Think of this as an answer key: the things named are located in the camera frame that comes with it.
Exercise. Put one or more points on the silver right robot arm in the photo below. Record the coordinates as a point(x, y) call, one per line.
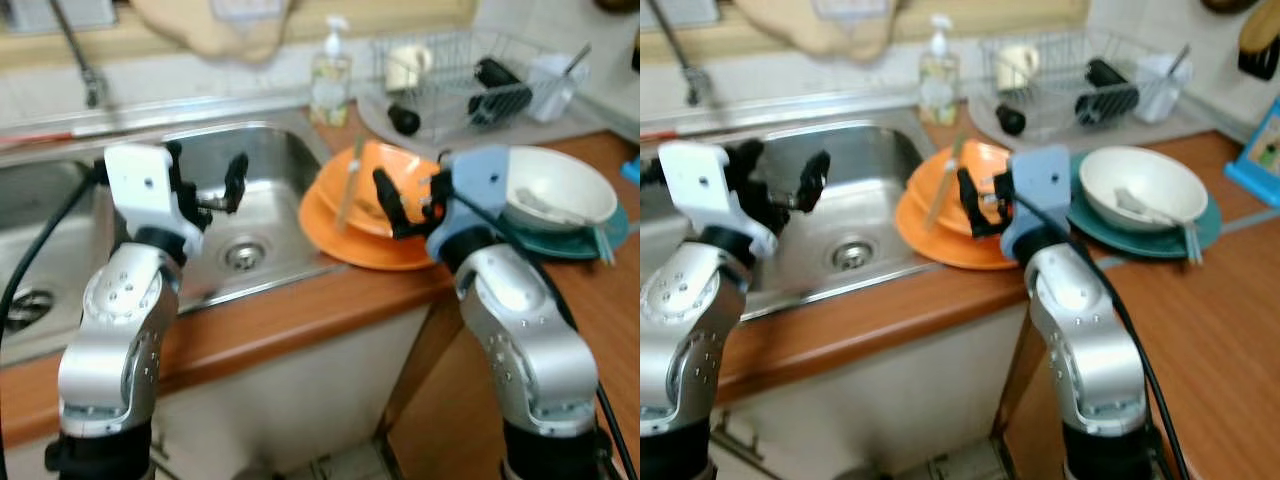
point(1085, 340)
point(525, 340)

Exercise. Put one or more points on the stainless steel double sink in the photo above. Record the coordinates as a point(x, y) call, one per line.
point(870, 165)
point(270, 170)

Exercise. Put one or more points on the pale wooden chopstick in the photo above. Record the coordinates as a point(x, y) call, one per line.
point(945, 180)
point(352, 180)

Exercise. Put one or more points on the grey dish rack tray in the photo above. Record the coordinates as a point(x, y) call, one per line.
point(1050, 133)
point(440, 135)

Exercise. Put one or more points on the orange plastic plate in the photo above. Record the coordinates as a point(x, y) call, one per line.
point(330, 235)
point(920, 235)

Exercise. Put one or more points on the small black round cup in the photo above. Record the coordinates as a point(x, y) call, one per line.
point(1011, 120)
point(404, 120)

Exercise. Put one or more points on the round metal sink drain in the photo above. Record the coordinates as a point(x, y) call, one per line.
point(25, 308)
point(245, 255)
point(852, 254)

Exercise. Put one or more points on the red thin tube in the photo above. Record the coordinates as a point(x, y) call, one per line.
point(658, 132)
point(35, 136)

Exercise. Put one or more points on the black ribbed cup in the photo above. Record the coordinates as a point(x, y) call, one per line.
point(498, 95)
point(1107, 92)

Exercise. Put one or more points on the metal sink faucet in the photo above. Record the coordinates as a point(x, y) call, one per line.
point(85, 70)
point(685, 65)

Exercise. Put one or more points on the blue box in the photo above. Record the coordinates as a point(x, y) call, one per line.
point(1258, 155)
point(631, 170)

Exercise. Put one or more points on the cream mug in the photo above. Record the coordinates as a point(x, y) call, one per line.
point(1017, 67)
point(408, 68)

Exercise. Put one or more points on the teal plate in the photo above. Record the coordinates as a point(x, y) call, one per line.
point(1120, 240)
point(560, 245)

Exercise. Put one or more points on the clear soap pump bottle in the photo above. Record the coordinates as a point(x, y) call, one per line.
point(939, 80)
point(331, 80)

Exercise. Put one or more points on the white ceramic bowl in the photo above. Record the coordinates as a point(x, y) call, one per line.
point(570, 180)
point(1150, 170)

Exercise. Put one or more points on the grey spoon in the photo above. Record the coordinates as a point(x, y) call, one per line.
point(1135, 205)

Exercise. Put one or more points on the beige plastic board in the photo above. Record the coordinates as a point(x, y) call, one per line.
point(790, 28)

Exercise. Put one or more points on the white utensil holder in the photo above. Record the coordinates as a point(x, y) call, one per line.
point(552, 90)
point(1160, 90)

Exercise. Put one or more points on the pale green chopsticks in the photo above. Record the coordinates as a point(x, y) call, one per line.
point(603, 245)
point(1192, 243)

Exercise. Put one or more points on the white appliance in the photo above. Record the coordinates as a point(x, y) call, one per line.
point(690, 10)
point(55, 12)

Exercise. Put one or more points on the clear plastic container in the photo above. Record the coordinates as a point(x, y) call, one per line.
point(250, 8)
point(850, 7)

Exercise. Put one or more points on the dark round hanging utensil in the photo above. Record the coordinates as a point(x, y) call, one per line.
point(618, 4)
point(1230, 4)

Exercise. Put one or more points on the white cabinet door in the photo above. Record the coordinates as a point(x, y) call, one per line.
point(880, 400)
point(300, 390)

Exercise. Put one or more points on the black hanging brush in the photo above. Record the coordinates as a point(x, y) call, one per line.
point(1260, 50)

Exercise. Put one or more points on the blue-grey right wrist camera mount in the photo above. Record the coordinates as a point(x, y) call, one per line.
point(1038, 195)
point(475, 195)

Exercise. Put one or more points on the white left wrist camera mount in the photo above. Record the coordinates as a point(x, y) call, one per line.
point(140, 185)
point(700, 185)

